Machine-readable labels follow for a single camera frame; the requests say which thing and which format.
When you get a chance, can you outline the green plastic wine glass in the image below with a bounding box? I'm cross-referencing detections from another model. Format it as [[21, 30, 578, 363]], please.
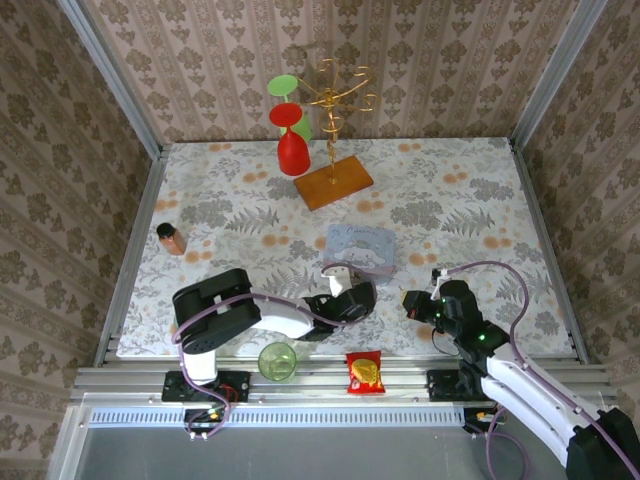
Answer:
[[265, 74, 315, 145]]

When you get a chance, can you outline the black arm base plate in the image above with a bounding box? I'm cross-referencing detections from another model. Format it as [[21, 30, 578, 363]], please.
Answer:
[[426, 369, 484, 403], [163, 370, 252, 403]]

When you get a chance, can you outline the red plastic wine glass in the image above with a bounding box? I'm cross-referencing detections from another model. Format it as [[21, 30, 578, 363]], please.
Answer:
[[268, 103, 312, 177]]

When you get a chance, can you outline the cartoon print tin box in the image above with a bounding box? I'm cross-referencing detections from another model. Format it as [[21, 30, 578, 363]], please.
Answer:
[[321, 223, 398, 288]]

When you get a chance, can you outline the aluminium side frame rail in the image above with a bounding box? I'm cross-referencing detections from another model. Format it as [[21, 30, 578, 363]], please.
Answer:
[[508, 138, 590, 365], [93, 148, 169, 367]]

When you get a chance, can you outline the orange spice bottle black cap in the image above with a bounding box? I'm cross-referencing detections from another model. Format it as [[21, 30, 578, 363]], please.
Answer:
[[155, 222, 188, 257]]

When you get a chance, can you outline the red snack packet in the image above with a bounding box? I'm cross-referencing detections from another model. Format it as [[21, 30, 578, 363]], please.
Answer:
[[345, 349, 387, 395]]

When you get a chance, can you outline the aluminium front frame rail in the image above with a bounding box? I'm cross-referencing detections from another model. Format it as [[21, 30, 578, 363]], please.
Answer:
[[69, 356, 619, 407]]

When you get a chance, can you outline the aluminium frame post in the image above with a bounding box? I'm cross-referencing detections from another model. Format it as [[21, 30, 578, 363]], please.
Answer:
[[56, 0, 167, 159], [508, 0, 609, 147]]

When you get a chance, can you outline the white slotted cable duct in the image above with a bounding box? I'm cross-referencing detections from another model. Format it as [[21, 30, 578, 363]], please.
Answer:
[[88, 406, 467, 428]]

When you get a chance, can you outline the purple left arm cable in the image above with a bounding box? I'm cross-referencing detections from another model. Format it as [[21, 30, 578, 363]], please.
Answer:
[[170, 292, 369, 442]]

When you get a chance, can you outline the floral tablecloth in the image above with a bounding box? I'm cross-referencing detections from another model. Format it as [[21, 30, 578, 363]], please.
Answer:
[[117, 138, 574, 359]]

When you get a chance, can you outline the gold wire rack wooden base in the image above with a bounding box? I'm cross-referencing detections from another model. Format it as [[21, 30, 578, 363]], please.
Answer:
[[293, 57, 379, 212]]

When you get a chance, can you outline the green transparent cup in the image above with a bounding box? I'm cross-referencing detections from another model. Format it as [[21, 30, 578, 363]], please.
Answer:
[[257, 341, 297, 385]]

